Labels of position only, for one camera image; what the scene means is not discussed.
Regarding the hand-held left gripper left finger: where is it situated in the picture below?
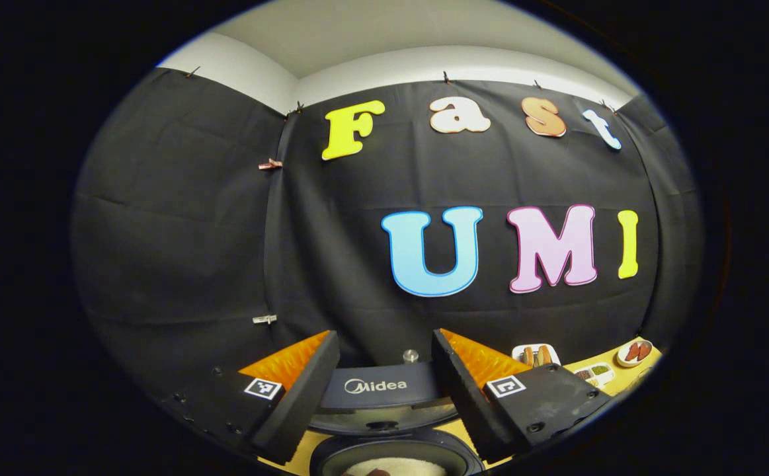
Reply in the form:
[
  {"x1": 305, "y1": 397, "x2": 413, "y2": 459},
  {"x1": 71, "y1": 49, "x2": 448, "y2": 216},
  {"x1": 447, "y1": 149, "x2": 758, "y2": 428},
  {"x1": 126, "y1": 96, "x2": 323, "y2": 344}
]
[{"x1": 173, "y1": 331, "x2": 341, "y2": 465}]

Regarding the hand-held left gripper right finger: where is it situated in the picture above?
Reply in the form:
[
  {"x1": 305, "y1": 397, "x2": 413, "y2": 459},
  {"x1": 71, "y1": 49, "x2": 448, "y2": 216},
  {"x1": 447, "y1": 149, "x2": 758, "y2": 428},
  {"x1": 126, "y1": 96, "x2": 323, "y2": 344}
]
[{"x1": 432, "y1": 329, "x2": 613, "y2": 463}]

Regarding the dark grey rice cooker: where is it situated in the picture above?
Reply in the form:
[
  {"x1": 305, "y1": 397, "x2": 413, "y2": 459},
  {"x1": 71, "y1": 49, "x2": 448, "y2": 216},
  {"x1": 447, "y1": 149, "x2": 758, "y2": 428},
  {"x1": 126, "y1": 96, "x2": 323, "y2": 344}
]
[{"x1": 308, "y1": 349, "x2": 484, "y2": 476}]

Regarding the white rice heap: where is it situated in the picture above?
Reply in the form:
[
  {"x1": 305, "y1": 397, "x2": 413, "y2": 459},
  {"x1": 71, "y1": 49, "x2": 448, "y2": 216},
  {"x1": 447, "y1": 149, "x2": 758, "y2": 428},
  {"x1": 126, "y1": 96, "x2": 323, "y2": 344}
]
[{"x1": 343, "y1": 457, "x2": 448, "y2": 476}]

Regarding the white toaster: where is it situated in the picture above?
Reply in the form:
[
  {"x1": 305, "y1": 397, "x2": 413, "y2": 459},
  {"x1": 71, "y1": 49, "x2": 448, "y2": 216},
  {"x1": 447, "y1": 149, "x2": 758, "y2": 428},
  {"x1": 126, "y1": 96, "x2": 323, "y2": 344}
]
[{"x1": 512, "y1": 343, "x2": 561, "y2": 368}]

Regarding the white divided bean dish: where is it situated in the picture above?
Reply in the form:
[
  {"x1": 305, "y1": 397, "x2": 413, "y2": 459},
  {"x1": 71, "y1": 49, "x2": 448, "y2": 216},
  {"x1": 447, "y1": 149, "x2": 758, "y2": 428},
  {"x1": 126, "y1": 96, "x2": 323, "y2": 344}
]
[{"x1": 573, "y1": 363, "x2": 616, "y2": 387}]

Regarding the white round plate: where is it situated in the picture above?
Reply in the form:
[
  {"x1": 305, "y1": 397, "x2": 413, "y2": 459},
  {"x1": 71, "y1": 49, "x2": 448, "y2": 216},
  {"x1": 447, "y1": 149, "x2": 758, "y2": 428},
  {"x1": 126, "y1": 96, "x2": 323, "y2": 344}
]
[{"x1": 617, "y1": 339, "x2": 654, "y2": 368}]

